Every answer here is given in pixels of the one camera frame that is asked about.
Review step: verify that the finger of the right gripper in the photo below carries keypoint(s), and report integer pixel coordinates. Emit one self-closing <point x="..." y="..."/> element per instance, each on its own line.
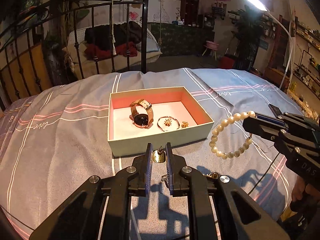
<point x="263" y="129"/>
<point x="276" y="119"/>

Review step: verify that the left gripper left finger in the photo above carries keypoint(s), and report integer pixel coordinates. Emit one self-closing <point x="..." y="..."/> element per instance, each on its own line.
<point x="100" y="207"/>

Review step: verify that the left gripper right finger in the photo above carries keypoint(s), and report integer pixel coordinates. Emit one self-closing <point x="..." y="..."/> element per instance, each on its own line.
<point x="217" y="207"/>

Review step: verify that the right hand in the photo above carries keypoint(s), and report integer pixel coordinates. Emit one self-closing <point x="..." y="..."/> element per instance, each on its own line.
<point x="303" y="195"/>

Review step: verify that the red bucket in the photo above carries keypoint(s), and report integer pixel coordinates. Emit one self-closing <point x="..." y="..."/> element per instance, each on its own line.
<point x="227" y="61"/>

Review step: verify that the mint box with red lining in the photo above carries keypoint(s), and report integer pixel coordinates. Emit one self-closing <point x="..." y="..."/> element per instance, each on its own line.
<point x="126" y="139"/>

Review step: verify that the pink stool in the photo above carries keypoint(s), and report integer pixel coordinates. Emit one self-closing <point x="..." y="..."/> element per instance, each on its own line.
<point x="211" y="46"/>

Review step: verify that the green potted plant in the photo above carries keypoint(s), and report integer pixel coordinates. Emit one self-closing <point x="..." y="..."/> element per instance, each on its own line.
<point x="249" y="29"/>

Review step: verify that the thin gold bangle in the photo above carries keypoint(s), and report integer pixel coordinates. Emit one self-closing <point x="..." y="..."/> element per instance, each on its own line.
<point x="174" y="126"/>

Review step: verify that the rose gold wrist watch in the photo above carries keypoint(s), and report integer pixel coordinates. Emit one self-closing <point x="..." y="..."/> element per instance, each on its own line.
<point x="141" y="120"/>

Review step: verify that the red phone booth cabinet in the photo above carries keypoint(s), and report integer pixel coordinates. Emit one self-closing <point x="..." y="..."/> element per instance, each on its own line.
<point x="189" y="11"/>

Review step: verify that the red cushion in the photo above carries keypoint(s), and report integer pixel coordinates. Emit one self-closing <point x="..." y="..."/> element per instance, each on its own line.
<point x="93" y="51"/>

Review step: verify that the white hanging swing chair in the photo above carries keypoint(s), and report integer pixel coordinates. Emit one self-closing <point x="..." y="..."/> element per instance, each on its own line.
<point x="78" y="41"/>

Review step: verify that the black iron bed frame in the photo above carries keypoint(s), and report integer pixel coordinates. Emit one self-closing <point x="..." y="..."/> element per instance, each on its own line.
<point x="32" y="56"/>

